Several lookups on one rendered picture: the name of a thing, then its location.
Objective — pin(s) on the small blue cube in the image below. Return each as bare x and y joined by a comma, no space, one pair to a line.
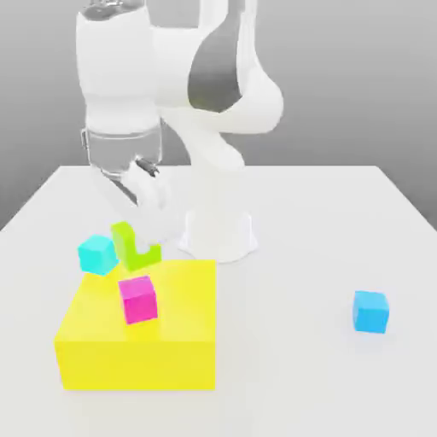
371,312

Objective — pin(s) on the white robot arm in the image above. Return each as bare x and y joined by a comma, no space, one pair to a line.
116,78

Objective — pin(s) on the small green cube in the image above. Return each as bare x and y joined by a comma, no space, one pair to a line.
125,249

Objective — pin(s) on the large yellow box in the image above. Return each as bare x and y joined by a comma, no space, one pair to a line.
136,358

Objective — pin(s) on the small magenta cube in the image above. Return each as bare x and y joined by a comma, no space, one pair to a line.
139,302

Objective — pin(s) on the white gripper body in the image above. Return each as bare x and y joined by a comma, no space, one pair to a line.
150,194

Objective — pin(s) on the small cyan cube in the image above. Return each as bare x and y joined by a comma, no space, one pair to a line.
97,254

